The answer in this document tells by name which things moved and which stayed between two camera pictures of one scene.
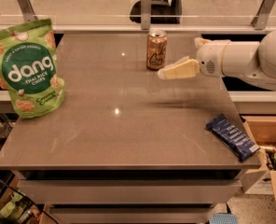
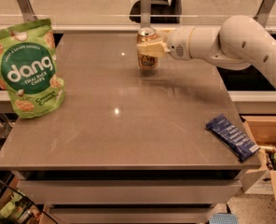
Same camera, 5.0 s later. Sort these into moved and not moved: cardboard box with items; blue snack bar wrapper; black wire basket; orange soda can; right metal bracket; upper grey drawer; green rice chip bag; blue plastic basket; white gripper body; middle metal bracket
Moved: orange soda can; white gripper body
Not moved: cardboard box with items; green rice chip bag; black wire basket; upper grey drawer; blue snack bar wrapper; blue plastic basket; middle metal bracket; right metal bracket
